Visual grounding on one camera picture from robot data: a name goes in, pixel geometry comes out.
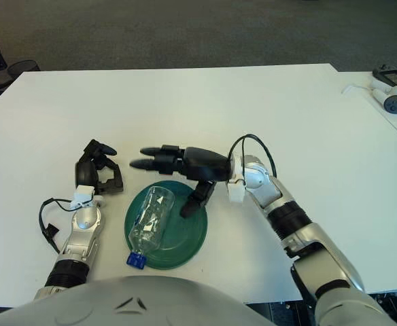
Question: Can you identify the white and blue controller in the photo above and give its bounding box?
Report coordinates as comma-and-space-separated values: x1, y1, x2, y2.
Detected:
370, 79, 397, 115

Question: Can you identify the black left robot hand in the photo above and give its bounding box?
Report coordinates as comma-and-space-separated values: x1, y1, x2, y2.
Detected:
75, 139, 124, 194

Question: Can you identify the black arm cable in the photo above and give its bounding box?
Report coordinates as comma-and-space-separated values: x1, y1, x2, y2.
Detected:
38, 198, 77, 254
228, 134, 277, 177

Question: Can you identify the clear bottle with blue cap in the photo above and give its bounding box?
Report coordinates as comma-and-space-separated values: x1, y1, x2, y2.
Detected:
125, 185, 176, 270

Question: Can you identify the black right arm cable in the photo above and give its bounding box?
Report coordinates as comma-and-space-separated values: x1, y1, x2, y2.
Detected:
228, 134, 277, 177

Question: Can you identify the black handheld device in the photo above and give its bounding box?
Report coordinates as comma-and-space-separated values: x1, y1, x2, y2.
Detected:
372, 64, 397, 92

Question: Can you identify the grey robot torso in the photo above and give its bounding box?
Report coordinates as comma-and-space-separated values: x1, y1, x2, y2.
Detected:
0, 275, 277, 326

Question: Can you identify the green round plate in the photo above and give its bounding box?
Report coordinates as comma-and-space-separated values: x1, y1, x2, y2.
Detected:
124, 180, 209, 271

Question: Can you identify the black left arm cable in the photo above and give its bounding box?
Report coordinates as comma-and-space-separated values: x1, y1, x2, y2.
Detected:
38, 198, 77, 254

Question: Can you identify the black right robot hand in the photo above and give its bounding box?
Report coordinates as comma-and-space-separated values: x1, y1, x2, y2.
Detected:
128, 144, 232, 218

